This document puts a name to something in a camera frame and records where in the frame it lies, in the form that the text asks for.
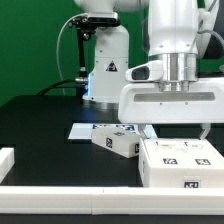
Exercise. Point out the white cabinet box with tags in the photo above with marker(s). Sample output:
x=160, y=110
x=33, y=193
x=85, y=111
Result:
x=117, y=140

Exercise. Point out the white tag sheet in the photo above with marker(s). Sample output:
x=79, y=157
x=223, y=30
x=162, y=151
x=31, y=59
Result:
x=84, y=131

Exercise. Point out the white left wall block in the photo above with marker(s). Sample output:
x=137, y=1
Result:
x=7, y=161

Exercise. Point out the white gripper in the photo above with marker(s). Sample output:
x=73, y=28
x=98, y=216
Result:
x=143, y=103

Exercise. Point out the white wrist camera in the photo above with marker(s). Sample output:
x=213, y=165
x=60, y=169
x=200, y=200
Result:
x=148, y=72

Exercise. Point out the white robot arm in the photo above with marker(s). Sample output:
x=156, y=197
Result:
x=166, y=87

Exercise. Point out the white cabinet body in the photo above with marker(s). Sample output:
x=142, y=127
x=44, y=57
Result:
x=182, y=177

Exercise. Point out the white front wall rail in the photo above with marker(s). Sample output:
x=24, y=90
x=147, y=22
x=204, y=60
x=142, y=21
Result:
x=111, y=200

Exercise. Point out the white cabinet door with knob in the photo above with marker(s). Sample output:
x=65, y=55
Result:
x=201, y=154

